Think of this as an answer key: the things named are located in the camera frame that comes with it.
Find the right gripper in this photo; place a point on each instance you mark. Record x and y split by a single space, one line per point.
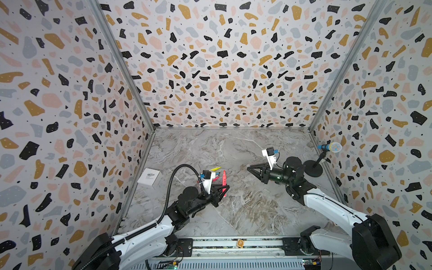
259 176

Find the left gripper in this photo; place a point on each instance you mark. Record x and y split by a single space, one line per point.
214 194

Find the pink highlighter pen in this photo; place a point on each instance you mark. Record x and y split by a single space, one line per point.
224 182

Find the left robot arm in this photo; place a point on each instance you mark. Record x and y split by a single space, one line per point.
123 251

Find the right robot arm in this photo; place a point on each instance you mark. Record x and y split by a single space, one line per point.
366 240

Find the yellow highlighter pen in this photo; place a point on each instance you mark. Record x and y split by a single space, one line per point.
215 169

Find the black microphone stand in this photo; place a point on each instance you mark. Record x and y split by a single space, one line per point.
314 168

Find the white small box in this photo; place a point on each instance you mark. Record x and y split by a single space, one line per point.
148 177

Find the blue microphone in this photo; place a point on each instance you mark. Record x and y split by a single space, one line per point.
333 147

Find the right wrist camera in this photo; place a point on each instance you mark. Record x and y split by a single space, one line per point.
270 154

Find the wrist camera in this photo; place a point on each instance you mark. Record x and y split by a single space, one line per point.
270 154
207 182

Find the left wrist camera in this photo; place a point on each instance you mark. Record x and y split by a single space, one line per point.
207 182

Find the orange tag on rail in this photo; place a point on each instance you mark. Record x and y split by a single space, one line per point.
240 243

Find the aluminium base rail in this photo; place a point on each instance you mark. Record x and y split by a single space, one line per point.
258 253

